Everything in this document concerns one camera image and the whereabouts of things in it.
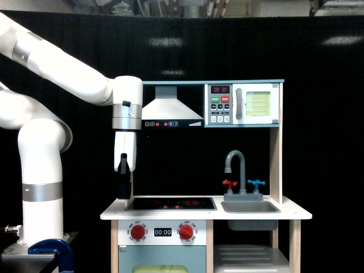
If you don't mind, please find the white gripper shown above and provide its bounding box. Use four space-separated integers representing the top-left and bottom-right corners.
114 131 137 199

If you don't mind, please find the grey toy faucet spout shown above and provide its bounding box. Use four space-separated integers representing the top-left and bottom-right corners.
224 150 247 195

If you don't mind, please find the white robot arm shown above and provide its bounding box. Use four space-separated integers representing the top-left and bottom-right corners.
1 15 143 246

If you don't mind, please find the black toy cooktop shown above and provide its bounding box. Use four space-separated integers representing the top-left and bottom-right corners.
125 196 217 211

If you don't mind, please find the left red oven knob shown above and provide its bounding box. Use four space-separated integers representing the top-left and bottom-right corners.
130 225 146 240

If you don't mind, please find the red oven knob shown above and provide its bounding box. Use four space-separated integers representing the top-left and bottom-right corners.
179 225 193 240
130 225 146 240

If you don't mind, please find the teal toy oven door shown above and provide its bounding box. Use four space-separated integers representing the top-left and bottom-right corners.
118 246 206 272

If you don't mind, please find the right red oven knob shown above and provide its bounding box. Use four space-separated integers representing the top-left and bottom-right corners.
179 225 193 240

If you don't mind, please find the silver toy range hood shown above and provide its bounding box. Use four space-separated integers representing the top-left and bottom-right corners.
142 85 204 129

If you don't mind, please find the blue C-clamp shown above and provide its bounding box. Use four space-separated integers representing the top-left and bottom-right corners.
28 239 75 273

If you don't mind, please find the grey toy sink basin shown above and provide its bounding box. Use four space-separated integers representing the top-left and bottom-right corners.
221 201 280 231

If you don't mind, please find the grey lower shelf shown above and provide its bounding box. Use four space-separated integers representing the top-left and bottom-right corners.
214 245 289 272

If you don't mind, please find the toy microwave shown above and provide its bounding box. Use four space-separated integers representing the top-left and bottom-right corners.
204 82 283 127

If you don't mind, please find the black curtain backdrop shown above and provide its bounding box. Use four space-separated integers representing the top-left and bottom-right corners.
1 11 363 272

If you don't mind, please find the wooden toy kitchen frame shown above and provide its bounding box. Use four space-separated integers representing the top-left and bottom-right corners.
101 79 312 272

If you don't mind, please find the red faucet handle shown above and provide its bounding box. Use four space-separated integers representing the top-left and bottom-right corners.
222 179 238 195

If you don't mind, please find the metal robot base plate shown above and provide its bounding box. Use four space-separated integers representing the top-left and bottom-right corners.
1 231 78 259

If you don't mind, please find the blue faucet handle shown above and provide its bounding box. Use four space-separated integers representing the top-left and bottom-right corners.
247 180 266 195

